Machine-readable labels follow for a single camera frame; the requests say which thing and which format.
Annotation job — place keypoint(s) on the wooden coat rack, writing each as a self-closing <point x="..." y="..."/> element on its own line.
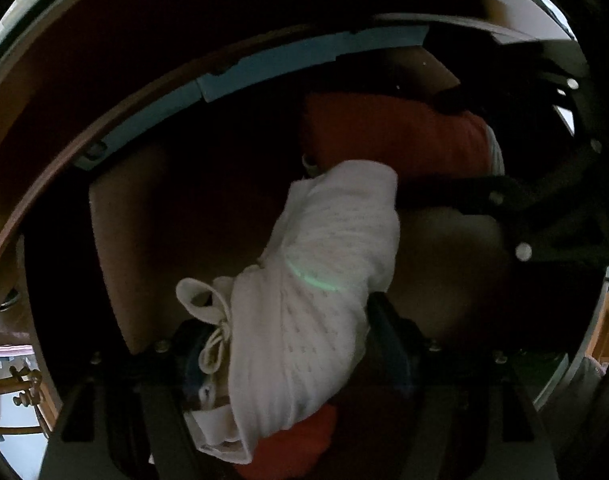
<point x="27" y="391"/>

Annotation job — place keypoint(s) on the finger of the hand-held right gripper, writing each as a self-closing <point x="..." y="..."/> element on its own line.
<point x="509" y="85"/>
<point x="474" y="200"/>

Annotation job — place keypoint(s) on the blue tape strip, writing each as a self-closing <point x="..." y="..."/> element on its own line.
<point x="264" y="65"/>

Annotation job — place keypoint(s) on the pale pink knit garment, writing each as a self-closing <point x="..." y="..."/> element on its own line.
<point x="314" y="270"/>

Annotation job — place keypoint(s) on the wooden desk drawer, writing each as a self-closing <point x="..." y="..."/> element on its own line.
<point x="119" y="240"/>

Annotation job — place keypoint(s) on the bright red cloth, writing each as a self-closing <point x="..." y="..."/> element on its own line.
<point x="294" y="445"/>

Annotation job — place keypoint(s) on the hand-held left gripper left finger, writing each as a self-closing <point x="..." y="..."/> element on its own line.
<point x="134" y="400"/>

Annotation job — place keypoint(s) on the large dark red garment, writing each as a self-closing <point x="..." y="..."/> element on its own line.
<point x="394" y="135"/>

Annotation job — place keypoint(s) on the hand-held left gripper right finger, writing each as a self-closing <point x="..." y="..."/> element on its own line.
<point x="392" y="345"/>

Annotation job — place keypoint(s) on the shiny silver object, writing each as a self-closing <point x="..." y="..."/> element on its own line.
<point x="495" y="152"/>

